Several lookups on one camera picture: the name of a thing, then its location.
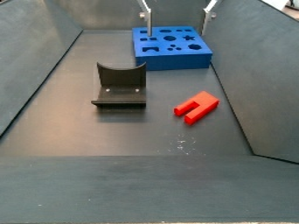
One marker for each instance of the black curved stand fixture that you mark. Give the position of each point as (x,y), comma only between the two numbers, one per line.
(121,86)

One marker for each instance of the blue foam shape fixture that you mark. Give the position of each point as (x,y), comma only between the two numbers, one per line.
(174,48)

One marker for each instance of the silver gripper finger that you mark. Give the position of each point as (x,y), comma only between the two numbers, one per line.
(145,15)
(207,11)

